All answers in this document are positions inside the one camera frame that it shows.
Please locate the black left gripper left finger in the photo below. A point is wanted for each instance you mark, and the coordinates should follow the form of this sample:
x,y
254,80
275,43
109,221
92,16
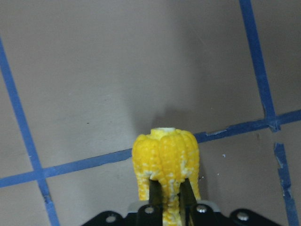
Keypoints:
x,y
155,194

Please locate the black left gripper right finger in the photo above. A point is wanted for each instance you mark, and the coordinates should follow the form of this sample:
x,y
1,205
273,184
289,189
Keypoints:
x,y
186,196

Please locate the yellow corn cob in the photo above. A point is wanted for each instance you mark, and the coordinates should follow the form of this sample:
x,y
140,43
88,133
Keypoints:
x,y
169,156

